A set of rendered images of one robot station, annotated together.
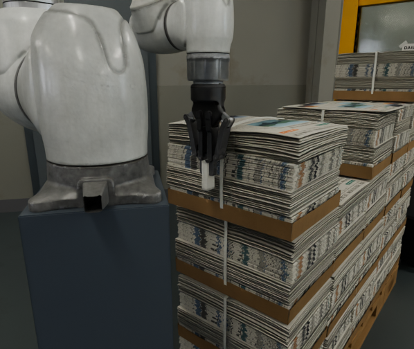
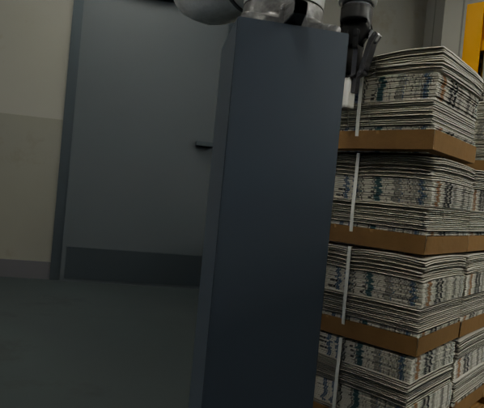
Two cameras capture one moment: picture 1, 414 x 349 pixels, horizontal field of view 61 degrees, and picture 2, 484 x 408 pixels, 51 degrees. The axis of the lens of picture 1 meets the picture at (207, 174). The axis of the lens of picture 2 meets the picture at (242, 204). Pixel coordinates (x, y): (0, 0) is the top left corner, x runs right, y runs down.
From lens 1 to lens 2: 67 cm
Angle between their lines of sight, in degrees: 15
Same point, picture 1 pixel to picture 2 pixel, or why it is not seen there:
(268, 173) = (411, 87)
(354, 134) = not seen: outside the picture
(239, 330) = (363, 284)
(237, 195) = (376, 116)
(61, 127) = not seen: outside the picture
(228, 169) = (367, 95)
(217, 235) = (345, 176)
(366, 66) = not seen: outside the picture
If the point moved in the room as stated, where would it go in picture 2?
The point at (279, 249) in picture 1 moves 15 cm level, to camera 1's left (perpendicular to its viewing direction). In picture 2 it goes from (418, 169) to (350, 163)
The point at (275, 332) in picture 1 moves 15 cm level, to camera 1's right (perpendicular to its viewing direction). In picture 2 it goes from (409, 269) to (475, 276)
